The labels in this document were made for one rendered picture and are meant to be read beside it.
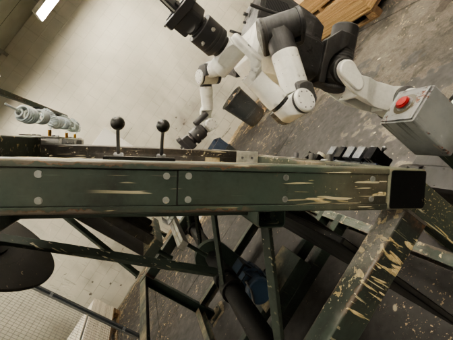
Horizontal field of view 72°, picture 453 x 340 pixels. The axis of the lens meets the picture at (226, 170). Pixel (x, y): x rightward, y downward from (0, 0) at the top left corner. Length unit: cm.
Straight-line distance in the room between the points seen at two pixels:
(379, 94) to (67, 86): 584
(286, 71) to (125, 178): 63
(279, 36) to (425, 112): 48
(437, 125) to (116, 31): 630
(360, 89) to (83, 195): 115
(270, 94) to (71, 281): 643
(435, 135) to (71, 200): 92
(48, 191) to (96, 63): 605
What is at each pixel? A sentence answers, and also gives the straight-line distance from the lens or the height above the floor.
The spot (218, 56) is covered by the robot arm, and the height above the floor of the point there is 142.
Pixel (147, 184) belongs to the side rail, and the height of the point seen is 140.
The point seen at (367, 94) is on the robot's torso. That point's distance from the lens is 149.
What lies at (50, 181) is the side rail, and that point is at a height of 155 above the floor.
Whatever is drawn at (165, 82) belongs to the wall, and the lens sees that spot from 662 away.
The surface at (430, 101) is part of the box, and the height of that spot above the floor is 91.
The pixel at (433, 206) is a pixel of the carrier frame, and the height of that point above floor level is 72.
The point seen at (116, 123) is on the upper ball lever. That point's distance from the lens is 88.
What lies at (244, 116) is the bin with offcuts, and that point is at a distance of 575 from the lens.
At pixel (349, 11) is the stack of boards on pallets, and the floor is 29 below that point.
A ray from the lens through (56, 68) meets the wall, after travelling 678.
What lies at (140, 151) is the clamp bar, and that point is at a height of 144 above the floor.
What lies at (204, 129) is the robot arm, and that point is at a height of 122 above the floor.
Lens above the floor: 145
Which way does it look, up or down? 15 degrees down
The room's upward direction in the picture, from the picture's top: 55 degrees counter-clockwise
